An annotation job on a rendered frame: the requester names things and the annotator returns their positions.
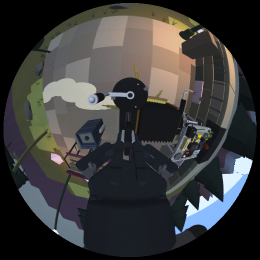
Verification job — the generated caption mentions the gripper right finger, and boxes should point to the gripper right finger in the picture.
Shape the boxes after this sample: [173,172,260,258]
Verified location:
[129,129,179,177]

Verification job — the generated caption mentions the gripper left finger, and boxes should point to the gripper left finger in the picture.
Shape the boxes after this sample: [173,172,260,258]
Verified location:
[75,129,127,177]

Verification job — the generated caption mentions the silver shutter lever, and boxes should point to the silver shutter lever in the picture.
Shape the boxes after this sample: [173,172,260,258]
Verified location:
[183,113,199,126]

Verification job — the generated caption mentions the dark grey slide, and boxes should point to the dark grey slide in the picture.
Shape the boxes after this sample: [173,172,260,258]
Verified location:
[125,111,132,131]

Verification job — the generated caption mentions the stack of striped books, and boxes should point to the stack of striped books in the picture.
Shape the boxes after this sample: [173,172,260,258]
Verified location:
[64,149,112,182]

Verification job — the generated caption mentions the grey metal case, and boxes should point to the grey metal case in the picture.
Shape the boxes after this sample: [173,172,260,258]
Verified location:
[170,119,215,163]

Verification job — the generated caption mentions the pink stone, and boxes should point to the pink stone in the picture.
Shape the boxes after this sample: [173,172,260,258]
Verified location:
[50,153,64,166]

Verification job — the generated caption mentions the dark green conifer tree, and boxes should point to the dark green conifer tree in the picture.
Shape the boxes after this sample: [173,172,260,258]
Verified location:
[194,155,225,203]
[172,180,202,231]

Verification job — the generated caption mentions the silver crank with black knob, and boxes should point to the silver crank with black knob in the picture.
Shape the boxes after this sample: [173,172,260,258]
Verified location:
[87,91,135,106]

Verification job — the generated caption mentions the cream cloth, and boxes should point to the cream cloth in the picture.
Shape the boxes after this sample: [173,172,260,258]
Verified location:
[42,77,115,112]

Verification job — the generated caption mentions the purple panel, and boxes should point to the purple panel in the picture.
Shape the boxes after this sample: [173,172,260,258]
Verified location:
[192,80,205,105]

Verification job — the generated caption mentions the grey rock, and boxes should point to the grey rock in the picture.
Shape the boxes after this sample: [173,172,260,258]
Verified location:
[108,3,132,10]
[35,61,45,76]
[23,99,34,121]

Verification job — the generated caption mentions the yellow tripod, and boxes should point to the yellow tripod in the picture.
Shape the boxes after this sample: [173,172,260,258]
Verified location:
[101,64,171,112]

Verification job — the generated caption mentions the brown wooden crate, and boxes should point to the brown wooden crate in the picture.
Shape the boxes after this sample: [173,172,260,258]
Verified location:
[181,31,221,60]

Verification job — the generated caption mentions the dark green bush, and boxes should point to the dark green bush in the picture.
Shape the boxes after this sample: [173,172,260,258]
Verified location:
[178,24,202,41]

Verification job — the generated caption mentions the blue box camera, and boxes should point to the blue box camera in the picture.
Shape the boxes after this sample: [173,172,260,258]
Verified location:
[75,118,107,151]

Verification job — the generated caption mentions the black bellows camera body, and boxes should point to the black bellows camera body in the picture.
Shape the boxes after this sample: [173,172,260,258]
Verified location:
[134,99,187,144]

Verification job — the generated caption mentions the dark green hose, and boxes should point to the dark green hose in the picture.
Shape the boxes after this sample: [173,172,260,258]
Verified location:
[53,174,72,231]

